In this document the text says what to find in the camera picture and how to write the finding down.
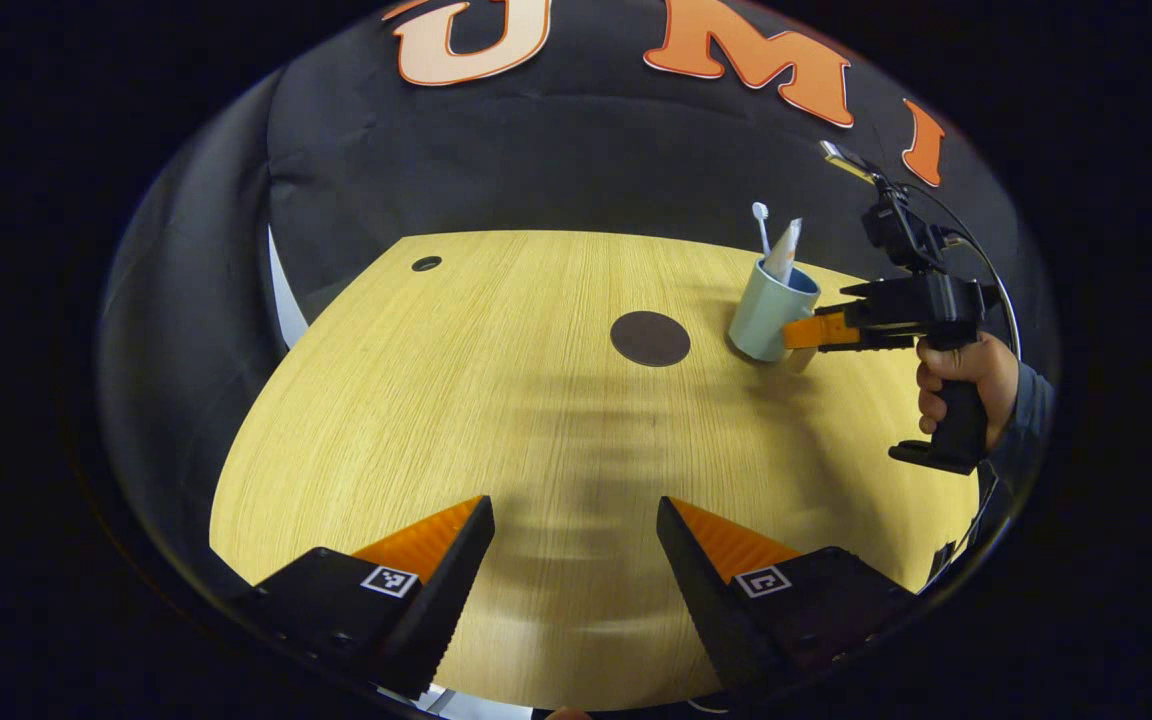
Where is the dark round coaster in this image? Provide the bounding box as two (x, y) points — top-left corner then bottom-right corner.
(609, 310), (692, 368)

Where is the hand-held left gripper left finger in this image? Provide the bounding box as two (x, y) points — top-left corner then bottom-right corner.
(236, 495), (497, 701)

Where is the white toothpaste tube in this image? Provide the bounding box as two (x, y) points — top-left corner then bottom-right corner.
(762, 217), (805, 286)

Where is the pale green cup wooden handle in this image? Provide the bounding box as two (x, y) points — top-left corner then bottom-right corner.
(728, 258), (823, 373)

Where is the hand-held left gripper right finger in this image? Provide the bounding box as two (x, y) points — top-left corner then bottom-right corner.
(656, 495), (922, 701)

